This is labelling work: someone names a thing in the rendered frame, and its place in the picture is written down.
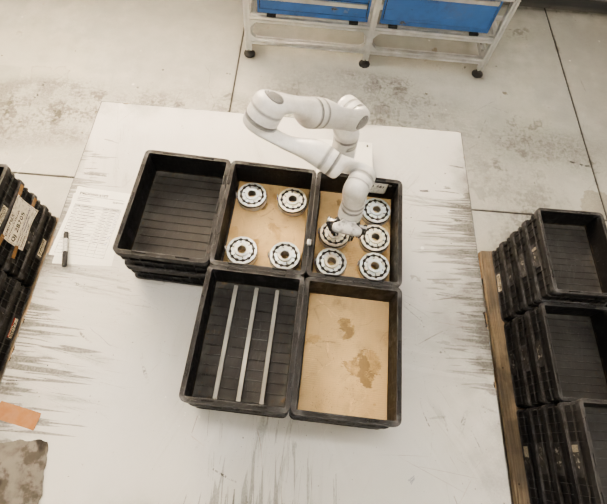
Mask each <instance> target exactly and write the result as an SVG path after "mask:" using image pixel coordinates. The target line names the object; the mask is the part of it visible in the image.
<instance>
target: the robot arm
mask: <svg viewBox="0 0 607 504"><path fill-rule="evenodd" d="M286 114H293V116H294V118H295V119H296V121H297V122H298V124H299V125H301V126H302V127H304V128H306V129H333V133H334V136H333V142H332V147H331V146H330V145H329V144H327V143H325V142H323V141H321V140H317V139H310V138H299V137H294V136H290V135H287V134H285V133H283V132H281V131H280V130H278V129H277V127H278V125H279V123H280V122H281V120H282V118H283V117H284V116H285V115H286ZM369 119H370V112H369V110H368V109H367V107H366V106H365V105H364V104H362V103H361V102H360V101H359V100H358V99H357V98H355V97H354V96H353V95H345V96H344V97H342V98H341V99H340V100H339V102H338V103H335V102H333V101H331V100H329V99H326V98H322V97H313V96H298V95H292V94H287V93H283V92H278V91H274V90H269V89H261V90H258V91H257V92H256V93H255V94H254V96H253V98H252V100H251V102H250V103H249V105H248V107H247V109H246V111H245V113H244V115H243V123H244V125H245V126H246V128H247V129H248V130H250V131H251V132H252V133H254V134H255V135H257V136H258V137H260V138H262V139H264V140H266V141H268V142H270V143H272V144H274V145H276V146H277V147H279V148H281V149H283V150H286V151H288V152H290V153H292V154H294V155H296V156H298V157H300V158H301V159H303V160H305V161H307V162H308V163H310V164H311V165H313V166H314V167H315V168H317V169H318V170H320V171H321V172H323V173H324V174H325V175H327V176H328V177H330V178H333V179H334V178H336V177H338V176H339V175H340V174H341V173H345V174H349V177H348V178H347V180H346V182H345V184H344V186H343V190H342V196H343V198H342V202H341V204H340V207H339V210H338V214H337V217H336V218H335V219H332V218H331V217H330V216H328V217H327V221H326V224H327V227H328V229H329V231H330V232H332V231H333V232H334V234H333V236H337V235H338V233H341V234H345V235H349V240H348V242H350V241H353V238H354V237H356V238H360V237H361V236H362V235H363V234H365V233H366V232H367V225H360V221H361V218H362V215H363V211H364V207H365V204H366V199H367V198H366V197H367V195H368V193H369V191H370V189H371V187H372V185H373V184H374V182H375V179H376V174H375V171H374V170H373V169H372V167H370V166H369V165H368V164H366V163H363V162H360V161H358V160H355V159H354V157H355V153H356V148H357V144H358V140H359V135H360V131H359V130H360V129H362V128H363V127H365V126H366V125H367V123H368V122H369Z"/></svg>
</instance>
